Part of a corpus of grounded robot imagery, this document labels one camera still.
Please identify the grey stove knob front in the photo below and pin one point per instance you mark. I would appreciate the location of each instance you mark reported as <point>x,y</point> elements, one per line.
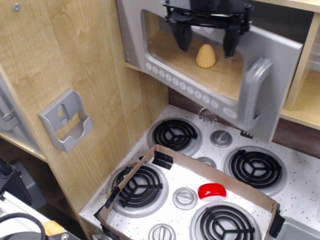
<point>162,231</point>

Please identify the grey toy sink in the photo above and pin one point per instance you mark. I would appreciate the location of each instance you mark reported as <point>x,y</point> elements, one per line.
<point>294,230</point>

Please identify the hanging round toy strainer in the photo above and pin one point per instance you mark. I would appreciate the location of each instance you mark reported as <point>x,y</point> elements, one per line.
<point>207,116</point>

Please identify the black burner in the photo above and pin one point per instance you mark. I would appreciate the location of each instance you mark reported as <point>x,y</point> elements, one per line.
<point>255,168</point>
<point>222,222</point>
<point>175,134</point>
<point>143,189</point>

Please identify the grey fridge door handle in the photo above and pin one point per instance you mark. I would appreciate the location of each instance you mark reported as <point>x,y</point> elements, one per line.
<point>8,122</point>

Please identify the back right black burner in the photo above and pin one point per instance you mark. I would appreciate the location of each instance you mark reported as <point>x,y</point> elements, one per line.
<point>255,168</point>

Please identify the grey stove knob middle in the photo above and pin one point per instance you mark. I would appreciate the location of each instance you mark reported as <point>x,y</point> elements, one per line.
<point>208,161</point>

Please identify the front right black burner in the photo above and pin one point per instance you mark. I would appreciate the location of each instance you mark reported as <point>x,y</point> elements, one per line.
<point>222,222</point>

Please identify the grey toy microwave door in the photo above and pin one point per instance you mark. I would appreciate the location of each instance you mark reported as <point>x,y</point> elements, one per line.
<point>247,90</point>

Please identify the grey stove knob centre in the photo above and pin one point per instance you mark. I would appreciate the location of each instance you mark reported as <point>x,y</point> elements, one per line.
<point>185,198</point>

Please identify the hanging grey toy spatula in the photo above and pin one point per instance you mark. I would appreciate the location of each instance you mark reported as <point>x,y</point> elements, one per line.
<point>246,134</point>

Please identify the front left black burner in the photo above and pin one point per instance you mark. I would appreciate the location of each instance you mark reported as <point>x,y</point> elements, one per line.
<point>143,189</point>

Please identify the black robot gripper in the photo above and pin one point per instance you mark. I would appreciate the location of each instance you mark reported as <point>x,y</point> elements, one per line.
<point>232,16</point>

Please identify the red toy cheese wedge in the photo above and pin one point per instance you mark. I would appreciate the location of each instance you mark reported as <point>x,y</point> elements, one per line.
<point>211,191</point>

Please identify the grey stove knob back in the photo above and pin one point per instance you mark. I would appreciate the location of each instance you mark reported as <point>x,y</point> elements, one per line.
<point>221,138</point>

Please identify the aluminium frame rail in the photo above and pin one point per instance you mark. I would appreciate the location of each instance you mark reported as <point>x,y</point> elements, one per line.
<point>9,204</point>

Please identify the yellow toy corn cob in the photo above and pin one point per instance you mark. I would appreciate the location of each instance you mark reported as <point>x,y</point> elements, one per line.
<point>206,57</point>

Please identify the back left black burner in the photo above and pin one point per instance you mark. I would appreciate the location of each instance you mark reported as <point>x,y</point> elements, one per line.
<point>175,134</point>

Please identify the brown cardboard frame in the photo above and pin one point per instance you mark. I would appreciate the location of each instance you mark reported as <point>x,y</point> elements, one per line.
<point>179,171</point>

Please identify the grey stove knob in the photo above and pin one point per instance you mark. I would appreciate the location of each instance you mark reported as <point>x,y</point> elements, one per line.
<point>221,138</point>
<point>208,161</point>
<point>185,198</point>
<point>162,231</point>

